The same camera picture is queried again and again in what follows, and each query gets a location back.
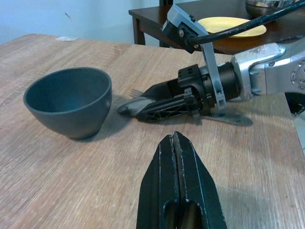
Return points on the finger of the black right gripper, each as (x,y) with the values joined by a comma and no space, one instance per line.
(162,91)
(166,108)

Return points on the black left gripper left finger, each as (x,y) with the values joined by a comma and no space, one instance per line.
(159,181)

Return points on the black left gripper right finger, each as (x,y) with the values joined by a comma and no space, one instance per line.
(197,186)

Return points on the grey fork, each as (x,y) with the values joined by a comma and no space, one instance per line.
(137,92)

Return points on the yellow plate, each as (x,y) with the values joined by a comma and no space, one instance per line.
(214,23)

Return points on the dark grey bowl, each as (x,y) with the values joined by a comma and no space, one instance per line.
(69,105)

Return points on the dark brown wooden table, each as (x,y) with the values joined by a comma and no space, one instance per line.
(281,35)

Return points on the shiny metal bowl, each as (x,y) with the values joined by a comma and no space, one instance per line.
(259,7)

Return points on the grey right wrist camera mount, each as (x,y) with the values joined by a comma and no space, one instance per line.
(184,20)

